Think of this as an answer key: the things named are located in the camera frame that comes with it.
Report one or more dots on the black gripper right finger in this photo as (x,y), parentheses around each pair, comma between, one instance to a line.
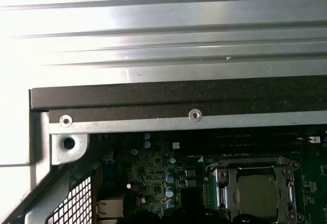
(212,219)

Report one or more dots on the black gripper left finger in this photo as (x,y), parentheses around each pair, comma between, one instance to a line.
(153,219)

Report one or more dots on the silver CPU plate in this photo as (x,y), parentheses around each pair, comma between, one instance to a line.
(258,196)

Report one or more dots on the metal locking lever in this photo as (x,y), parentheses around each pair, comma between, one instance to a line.
(291,192)
(250,160)

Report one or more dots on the CPU socket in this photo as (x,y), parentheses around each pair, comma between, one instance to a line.
(221,175)

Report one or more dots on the black RAM slot row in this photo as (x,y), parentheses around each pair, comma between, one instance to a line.
(230,142)

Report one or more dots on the silver ethernet port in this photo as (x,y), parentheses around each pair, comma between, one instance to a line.
(110,207)

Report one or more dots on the green motherboard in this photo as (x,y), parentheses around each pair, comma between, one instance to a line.
(153,173)

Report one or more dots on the black PC case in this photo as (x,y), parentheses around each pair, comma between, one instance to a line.
(153,98)

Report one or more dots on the white fan connector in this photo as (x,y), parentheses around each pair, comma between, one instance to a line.
(315,139)

